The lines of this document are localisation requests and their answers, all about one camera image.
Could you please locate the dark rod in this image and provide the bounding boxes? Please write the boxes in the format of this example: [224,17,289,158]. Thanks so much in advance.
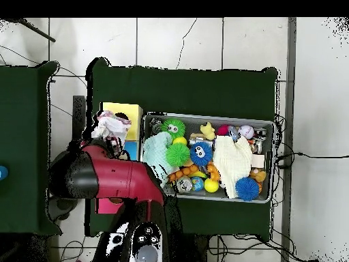
[7,17,57,43]

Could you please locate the dark green table cloth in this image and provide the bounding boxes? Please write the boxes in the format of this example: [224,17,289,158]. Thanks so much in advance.
[0,61,62,235]
[85,57,279,241]

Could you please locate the white baseball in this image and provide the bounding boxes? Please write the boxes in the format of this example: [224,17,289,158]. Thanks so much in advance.
[237,124,255,140]

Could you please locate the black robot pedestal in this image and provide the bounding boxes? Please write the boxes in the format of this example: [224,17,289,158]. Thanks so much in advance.
[182,234,211,262]

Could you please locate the black upright panel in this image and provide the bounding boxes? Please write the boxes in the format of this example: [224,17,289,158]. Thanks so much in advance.
[72,95,87,144]

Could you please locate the shallow grey mesh bin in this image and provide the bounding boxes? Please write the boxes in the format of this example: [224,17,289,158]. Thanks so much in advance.
[140,111,275,204]

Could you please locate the cream knitted cloth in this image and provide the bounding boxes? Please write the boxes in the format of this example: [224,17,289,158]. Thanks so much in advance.
[212,135,254,199]

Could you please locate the grey stand foot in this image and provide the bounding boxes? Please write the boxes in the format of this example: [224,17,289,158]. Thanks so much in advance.
[47,197,78,222]

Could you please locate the wooden box with three holes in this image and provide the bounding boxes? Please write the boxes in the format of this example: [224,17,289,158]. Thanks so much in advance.
[96,101,144,215]

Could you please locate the crushed silver can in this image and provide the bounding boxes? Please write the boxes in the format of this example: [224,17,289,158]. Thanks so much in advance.
[176,176,194,194]

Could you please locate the black power cable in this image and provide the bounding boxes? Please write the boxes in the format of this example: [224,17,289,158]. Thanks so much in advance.
[277,151,349,160]

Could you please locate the yellow foam toy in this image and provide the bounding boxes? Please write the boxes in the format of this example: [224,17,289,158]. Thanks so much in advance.
[199,121,217,141]

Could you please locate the green spiky googly-eyed ball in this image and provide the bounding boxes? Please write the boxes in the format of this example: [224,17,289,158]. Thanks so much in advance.
[161,118,187,139]

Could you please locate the globe print ball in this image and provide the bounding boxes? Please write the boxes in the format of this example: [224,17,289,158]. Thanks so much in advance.
[190,176,205,192]

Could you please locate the white paper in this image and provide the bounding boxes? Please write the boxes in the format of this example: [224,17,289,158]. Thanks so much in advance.
[91,109,132,148]

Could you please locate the blue spiky googly-eyed ball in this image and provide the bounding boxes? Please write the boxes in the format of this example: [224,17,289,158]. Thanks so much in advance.
[189,141,214,167]
[234,176,260,202]

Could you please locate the mint knitted cloth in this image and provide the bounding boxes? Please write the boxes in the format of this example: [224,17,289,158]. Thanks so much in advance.
[142,131,175,189]

